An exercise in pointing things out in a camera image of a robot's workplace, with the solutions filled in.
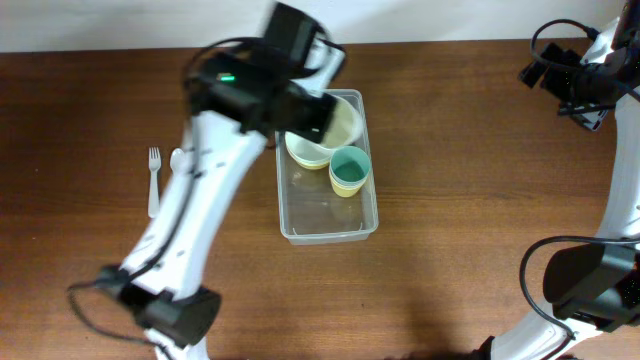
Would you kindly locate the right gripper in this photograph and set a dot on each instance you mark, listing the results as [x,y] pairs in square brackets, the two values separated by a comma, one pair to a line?
[553,82]

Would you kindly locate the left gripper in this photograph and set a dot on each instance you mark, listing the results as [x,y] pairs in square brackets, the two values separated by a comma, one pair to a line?
[318,126]

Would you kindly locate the cream plastic cup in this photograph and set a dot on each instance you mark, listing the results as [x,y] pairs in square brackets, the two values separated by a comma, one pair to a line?
[346,125]

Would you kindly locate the green plastic cup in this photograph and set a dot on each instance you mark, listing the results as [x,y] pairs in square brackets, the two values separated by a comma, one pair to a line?
[350,166]

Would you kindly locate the yellow plastic cup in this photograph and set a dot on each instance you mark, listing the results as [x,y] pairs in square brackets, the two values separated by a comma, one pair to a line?
[346,189]

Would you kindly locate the white plastic bowl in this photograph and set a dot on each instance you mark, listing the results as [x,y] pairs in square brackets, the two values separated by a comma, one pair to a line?
[303,148]

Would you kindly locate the yellow plastic bowl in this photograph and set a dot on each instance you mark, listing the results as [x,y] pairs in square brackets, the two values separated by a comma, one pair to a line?
[311,164]

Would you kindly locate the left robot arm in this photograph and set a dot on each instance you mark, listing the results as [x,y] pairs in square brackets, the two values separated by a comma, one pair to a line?
[239,92]

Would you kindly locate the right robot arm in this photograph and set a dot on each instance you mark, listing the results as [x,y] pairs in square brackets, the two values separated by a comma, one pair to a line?
[580,287]

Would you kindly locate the clear plastic storage container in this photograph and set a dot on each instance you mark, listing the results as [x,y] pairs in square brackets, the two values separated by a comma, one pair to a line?
[311,213]

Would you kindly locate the grey plastic spoon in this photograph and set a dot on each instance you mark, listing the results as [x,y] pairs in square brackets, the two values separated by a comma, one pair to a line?
[177,160]

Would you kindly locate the grey plastic fork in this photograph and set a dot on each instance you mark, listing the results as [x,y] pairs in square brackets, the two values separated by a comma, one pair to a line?
[154,165]

